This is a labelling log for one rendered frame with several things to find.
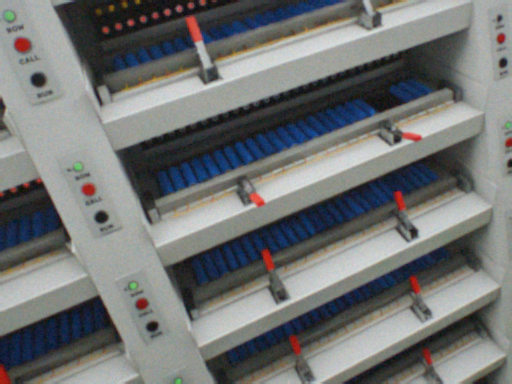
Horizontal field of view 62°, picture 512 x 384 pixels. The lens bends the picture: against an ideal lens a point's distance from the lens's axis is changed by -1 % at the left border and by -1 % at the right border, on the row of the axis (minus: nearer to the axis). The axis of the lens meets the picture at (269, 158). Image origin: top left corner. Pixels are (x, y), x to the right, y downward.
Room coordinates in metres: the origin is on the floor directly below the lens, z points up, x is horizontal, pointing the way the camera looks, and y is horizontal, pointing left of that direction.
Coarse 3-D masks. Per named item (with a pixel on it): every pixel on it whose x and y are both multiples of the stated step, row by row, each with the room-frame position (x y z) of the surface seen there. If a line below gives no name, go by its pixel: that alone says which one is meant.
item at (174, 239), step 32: (416, 64) 0.87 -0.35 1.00; (320, 96) 0.82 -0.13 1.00; (480, 96) 0.71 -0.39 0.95; (224, 128) 0.77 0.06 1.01; (416, 128) 0.70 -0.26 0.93; (448, 128) 0.69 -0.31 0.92; (480, 128) 0.72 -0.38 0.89; (128, 160) 0.72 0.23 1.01; (320, 160) 0.67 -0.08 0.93; (352, 160) 0.66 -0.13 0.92; (384, 160) 0.66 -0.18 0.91; (160, 192) 0.68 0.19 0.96; (256, 192) 0.63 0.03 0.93; (288, 192) 0.61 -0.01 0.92; (320, 192) 0.63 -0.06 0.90; (160, 224) 0.60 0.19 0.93; (192, 224) 0.59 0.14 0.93; (224, 224) 0.59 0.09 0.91; (256, 224) 0.61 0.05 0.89; (160, 256) 0.57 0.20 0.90
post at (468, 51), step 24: (480, 0) 0.71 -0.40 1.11; (504, 0) 0.72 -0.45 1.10; (480, 24) 0.71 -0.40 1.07; (408, 48) 0.90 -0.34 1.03; (432, 48) 0.82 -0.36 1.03; (456, 48) 0.76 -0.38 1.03; (480, 48) 0.71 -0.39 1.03; (480, 72) 0.71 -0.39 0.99; (504, 96) 0.72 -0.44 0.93; (456, 144) 0.79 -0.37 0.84; (480, 144) 0.73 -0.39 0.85; (480, 168) 0.73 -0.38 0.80; (504, 192) 0.72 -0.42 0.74; (504, 216) 0.71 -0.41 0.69; (480, 240) 0.75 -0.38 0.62; (504, 240) 0.71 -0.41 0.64; (504, 264) 0.71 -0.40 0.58; (504, 288) 0.71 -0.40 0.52; (504, 312) 0.71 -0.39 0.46
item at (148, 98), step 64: (128, 0) 0.74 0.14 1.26; (192, 0) 0.77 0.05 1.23; (256, 0) 0.80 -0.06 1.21; (320, 0) 0.80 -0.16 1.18; (384, 0) 0.75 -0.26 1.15; (448, 0) 0.73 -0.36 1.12; (128, 64) 0.69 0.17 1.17; (192, 64) 0.66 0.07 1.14; (256, 64) 0.64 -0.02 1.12; (320, 64) 0.65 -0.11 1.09; (128, 128) 0.57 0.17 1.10
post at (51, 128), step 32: (32, 0) 0.56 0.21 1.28; (64, 32) 0.58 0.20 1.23; (0, 64) 0.54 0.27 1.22; (64, 64) 0.56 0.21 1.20; (64, 96) 0.55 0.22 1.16; (32, 128) 0.54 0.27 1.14; (64, 128) 0.55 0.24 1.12; (96, 128) 0.56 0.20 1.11; (32, 160) 0.54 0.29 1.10; (96, 160) 0.55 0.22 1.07; (64, 192) 0.54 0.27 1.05; (128, 192) 0.56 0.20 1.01; (128, 224) 0.56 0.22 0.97; (96, 256) 0.54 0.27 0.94; (128, 256) 0.55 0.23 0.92; (160, 288) 0.56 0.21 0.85; (128, 320) 0.54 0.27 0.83; (160, 352) 0.55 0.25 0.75; (192, 352) 0.56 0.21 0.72
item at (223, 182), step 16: (432, 96) 0.75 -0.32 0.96; (448, 96) 0.75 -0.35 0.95; (384, 112) 0.73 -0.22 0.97; (400, 112) 0.72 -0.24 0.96; (416, 112) 0.73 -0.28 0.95; (352, 128) 0.70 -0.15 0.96; (368, 128) 0.71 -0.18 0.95; (304, 144) 0.69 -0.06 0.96; (320, 144) 0.68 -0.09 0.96; (336, 144) 0.69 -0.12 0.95; (272, 160) 0.66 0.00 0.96; (288, 160) 0.67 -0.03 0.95; (224, 176) 0.65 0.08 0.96; (256, 176) 0.66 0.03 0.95; (272, 176) 0.65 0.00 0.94; (192, 192) 0.63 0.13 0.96; (208, 192) 0.63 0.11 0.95; (224, 192) 0.63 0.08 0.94; (160, 208) 0.61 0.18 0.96; (176, 208) 0.62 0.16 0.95
